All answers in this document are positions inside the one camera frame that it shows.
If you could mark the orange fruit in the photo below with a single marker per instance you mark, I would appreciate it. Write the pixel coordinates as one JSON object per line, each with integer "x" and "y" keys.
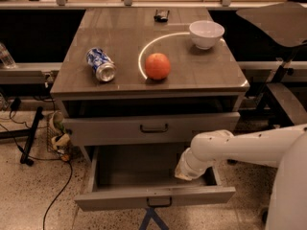
{"x": 157, "y": 66}

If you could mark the black office chair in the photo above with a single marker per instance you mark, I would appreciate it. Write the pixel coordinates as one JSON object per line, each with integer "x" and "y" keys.
{"x": 285, "y": 24}

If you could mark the wire basket with items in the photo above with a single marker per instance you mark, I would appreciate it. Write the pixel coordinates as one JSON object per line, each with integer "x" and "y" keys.
{"x": 60, "y": 140}

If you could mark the grey drawer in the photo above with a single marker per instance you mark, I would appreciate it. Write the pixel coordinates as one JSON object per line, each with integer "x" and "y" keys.
{"x": 146, "y": 129}
{"x": 143, "y": 176}

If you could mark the blue tape cross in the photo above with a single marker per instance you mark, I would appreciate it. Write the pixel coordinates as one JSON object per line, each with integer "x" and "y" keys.
{"x": 151, "y": 214}

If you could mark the clear plastic bottle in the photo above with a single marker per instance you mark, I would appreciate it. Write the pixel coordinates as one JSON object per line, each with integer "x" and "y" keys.
{"x": 6, "y": 57}

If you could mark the black stand leg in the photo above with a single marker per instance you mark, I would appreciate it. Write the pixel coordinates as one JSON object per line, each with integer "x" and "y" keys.
{"x": 29, "y": 133}

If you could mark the blue soda can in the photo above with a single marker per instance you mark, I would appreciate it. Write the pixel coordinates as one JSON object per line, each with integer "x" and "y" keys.
{"x": 103, "y": 67}

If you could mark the small black device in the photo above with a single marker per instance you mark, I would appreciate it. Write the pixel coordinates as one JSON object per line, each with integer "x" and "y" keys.
{"x": 161, "y": 15}

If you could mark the grey drawer cabinet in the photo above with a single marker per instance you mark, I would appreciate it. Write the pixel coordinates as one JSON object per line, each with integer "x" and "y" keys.
{"x": 200, "y": 81}

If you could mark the white bowl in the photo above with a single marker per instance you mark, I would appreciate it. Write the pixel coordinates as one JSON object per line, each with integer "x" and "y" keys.
{"x": 205, "y": 33}

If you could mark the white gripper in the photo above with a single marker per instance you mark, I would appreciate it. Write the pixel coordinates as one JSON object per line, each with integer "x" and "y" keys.
{"x": 186, "y": 169}

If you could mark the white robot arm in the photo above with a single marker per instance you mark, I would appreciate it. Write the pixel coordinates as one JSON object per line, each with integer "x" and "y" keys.
{"x": 284, "y": 148}

